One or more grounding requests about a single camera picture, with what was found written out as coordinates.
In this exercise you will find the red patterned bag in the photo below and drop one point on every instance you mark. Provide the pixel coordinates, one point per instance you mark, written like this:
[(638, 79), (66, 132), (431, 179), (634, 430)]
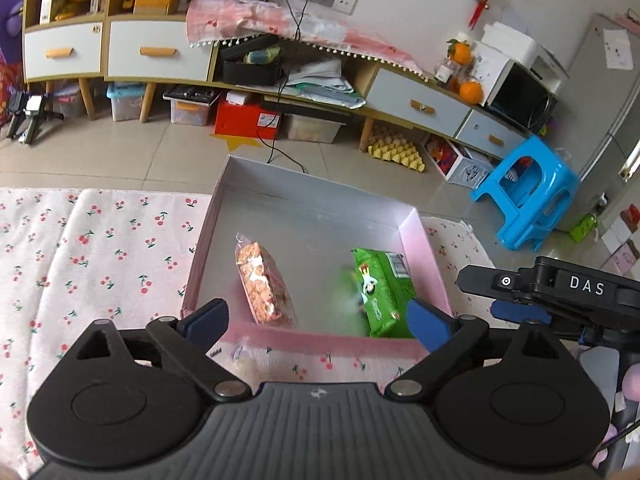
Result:
[(9, 90)]

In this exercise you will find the red cardboard box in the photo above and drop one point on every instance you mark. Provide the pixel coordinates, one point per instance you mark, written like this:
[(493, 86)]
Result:
[(240, 117)]

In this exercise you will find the blue plastic stool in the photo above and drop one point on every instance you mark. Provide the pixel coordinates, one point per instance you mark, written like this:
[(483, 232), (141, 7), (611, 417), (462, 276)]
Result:
[(540, 170)]

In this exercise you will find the grey refrigerator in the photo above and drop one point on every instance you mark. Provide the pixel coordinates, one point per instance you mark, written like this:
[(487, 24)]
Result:
[(600, 125)]

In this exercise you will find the pink cardboard box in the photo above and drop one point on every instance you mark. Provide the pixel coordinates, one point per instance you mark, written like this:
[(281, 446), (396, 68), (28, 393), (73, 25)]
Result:
[(310, 230)]

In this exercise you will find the low wooden drawer cabinet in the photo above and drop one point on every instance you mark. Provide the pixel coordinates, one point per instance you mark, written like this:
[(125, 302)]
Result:
[(420, 105)]

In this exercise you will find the purple bag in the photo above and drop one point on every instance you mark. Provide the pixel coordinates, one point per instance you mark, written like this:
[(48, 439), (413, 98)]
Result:
[(10, 25)]

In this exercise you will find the green snack packet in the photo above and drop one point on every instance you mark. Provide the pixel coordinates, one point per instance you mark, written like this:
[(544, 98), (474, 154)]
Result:
[(385, 290)]

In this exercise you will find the yellow egg tray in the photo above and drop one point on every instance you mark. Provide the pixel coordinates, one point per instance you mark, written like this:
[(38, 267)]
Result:
[(397, 152)]

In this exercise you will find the white printed toy bin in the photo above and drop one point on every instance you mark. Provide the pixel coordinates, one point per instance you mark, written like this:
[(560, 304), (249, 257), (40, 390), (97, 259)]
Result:
[(467, 170)]

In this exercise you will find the clear packet of orange snacks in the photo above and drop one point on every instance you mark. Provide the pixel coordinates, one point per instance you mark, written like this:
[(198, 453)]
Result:
[(262, 285)]

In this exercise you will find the pink cherry tablecloth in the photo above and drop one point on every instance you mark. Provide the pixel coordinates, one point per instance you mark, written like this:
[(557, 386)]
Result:
[(225, 17)]

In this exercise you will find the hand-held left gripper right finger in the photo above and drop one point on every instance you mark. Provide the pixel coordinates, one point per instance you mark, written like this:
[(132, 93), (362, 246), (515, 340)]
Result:
[(429, 327)]

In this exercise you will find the paper note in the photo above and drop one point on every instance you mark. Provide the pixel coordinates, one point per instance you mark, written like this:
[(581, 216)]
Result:
[(619, 49)]

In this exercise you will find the small green packet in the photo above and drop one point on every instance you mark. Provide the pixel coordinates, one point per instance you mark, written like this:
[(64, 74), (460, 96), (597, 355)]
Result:
[(584, 227)]

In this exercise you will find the black open case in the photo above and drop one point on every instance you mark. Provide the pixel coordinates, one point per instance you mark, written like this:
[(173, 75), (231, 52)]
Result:
[(250, 72)]

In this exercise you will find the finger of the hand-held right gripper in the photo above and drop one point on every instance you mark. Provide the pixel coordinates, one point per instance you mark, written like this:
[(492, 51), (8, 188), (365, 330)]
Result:
[(482, 282)]

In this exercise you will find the orange fruit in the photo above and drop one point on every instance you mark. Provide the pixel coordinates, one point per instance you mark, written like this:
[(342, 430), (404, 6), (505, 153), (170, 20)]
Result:
[(461, 52), (470, 92)]

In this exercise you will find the white microwave oven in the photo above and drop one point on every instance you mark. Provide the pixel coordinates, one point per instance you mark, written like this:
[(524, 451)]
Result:
[(520, 90)]

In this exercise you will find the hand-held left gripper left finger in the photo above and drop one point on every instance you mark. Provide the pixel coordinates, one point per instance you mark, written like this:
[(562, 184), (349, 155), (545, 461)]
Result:
[(207, 319)]

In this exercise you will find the cherry print cloth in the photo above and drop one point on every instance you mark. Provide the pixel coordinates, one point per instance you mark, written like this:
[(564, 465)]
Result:
[(100, 270)]

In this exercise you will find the clear bin with orange clips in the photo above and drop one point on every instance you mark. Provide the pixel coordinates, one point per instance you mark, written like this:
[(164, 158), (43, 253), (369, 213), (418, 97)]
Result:
[(190, 110)]

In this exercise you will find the glass jar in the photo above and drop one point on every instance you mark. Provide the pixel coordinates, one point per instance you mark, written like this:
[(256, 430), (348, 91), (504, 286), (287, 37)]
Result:
[(446, 71)]

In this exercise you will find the clear plastic storage bin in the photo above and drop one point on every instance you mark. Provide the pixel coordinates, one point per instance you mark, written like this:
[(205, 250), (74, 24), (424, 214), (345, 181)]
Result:
[(312, 130)]

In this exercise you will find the clear bin with blue lid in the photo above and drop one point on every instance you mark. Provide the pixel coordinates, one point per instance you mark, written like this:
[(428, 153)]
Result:
[(122, 102)]

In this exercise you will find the orange box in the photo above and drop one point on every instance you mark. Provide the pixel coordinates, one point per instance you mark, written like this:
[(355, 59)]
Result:
[(152, 2)]

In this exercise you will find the tall wooden drawer cabinet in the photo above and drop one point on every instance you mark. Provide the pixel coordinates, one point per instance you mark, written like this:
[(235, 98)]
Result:
[(155, 52)]

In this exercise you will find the stack of folded cloths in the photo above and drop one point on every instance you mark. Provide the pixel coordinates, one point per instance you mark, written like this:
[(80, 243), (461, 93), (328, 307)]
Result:
[(325, 82)]

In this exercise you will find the pink paper bag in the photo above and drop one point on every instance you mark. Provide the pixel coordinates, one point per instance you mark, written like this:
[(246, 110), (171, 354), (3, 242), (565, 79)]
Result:
[(622, 257)]

